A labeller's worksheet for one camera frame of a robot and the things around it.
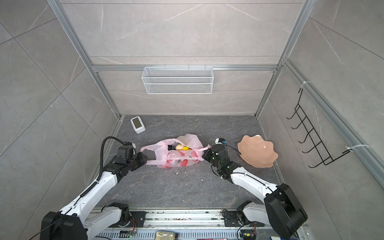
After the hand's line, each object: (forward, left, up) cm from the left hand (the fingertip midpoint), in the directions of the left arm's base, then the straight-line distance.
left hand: (146, 153), depth 85 cm
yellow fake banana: (+4, -22, -3) cm, 23 cm away
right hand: (+1, -33, +1) cm, 33 cm away
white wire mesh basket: (+46, -18, +18) cm, 53 cm away
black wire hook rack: (-6, -83, +21) cm, 86 cm away
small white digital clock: (+29, +13, -8) cm, 33 cm away
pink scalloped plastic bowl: (+5, -71, -12) cm, 72 cm away
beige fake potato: (+7, -18, -5) cm, 20 cm away
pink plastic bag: (-5, -12, +2) cm, 13 cm away
